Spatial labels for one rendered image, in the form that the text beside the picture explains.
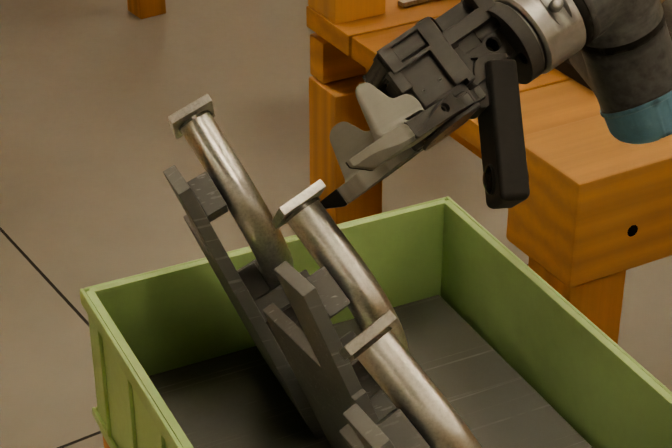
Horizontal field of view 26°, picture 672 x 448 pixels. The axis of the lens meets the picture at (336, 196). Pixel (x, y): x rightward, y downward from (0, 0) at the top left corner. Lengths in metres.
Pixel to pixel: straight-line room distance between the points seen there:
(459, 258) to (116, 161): 2.24
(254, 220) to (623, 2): 0.36
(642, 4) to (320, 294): 0.36
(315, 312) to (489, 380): 0.44
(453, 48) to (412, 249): 0.45
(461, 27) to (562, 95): 0.85
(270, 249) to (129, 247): 2.10
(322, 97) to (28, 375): 0.99
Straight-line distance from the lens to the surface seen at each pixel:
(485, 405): 1.46
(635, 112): 1.27
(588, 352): 1.39
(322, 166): 2.36
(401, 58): 1.14
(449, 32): 1.17
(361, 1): 2.22
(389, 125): 1.09
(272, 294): 1.33
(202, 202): 1.24
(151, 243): 3.37
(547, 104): 1.99
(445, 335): 1.56
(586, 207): 1.77
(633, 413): 1.36
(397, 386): 0.98
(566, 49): 1.19
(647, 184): 1.83
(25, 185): 3.66
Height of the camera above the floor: 1.74
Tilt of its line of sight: 29 degrees down
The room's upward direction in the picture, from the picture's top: straight up
